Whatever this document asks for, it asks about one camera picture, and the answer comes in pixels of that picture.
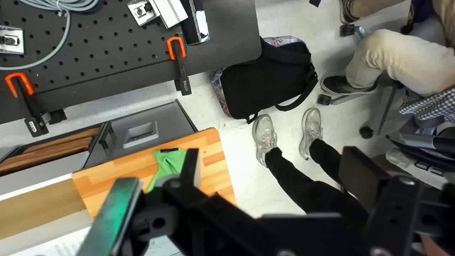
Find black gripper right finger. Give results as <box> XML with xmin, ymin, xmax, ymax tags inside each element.
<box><xmin>340</xmin><ymin>146</ymin><xmax>421</xmax><ymax>256</ymax></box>

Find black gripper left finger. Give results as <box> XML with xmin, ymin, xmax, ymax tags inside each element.
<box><xmin>162</xmin><ymin>148</ymin><xmax>268</xmax><ymax>256</ymax></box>

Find green microfiber towel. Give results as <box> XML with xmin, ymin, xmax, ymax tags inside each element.
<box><xmin>144</xmin><ymin>148</ymin><xmax>189</xmax><ymax>193</ymax></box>

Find wooden top kitchen counter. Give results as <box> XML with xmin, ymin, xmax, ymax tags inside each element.
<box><xmin>0</xmin><ymin>98</ymin><xmax>238</xmax><ymax>256</ymax></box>

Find grey sneaker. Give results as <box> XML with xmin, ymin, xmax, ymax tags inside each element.
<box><xmin>250</xmin><ymin>112</ymin><xmax>279</xmax><ymax>168</ymax></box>
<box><xmin>299</xmin><ymin>107</ymin><xmax>326</xmax><ymax>161</ymax></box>

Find standing person black trousers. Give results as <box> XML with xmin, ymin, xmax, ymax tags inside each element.
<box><xmin>263</xmin><ymin>139</ymin><xmax>381</xmax><ymax>215</ymax></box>

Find office chair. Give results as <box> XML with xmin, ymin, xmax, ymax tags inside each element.
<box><xmin>316</xmin><ymin>20</ymin><xmax>428</xmax><ymax>141</ymax></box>

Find black backpack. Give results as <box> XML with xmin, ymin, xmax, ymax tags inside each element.
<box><xmin>211</xmin><ymin>34</ymin><xmax>320</xmax><ymax>125</ymax></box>

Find seated person checkered shirt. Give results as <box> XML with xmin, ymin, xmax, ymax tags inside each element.
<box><xmin>322</xmin><ymin>0</ymin><xmax>455</xmax><ymax>125</ymax></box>

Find black perforated board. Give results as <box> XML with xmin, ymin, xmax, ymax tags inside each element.
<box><xmin>0</xmin><ymin>0</ymin><xmax>263</xmax><ymax>125</ymax></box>

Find black clamp orange handle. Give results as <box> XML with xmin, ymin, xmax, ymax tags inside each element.
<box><xmin>165</xmin><ymin>35</ymin><xmax>194</xmax><ymax>97</ymax></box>
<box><xmin>4</xmin><ymin>71</ymin><xmax>68</xmax><ymax>138</ymax></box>

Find silver aluminium bracket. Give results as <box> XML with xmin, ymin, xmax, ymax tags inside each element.
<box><xmin>127</xmin><ymin>0</ymin><xmax>189</xmax><ymax>28</ymax></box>
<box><xmin>0</xmin><ymin>25</ymin><xmax>26</xmax><ymax>55</ymax></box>

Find grey cable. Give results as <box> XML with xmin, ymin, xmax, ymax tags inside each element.
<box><xmin>0</xmin><ymin>0</ymin><xmax>101</xmax><ymax>72</ymax></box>

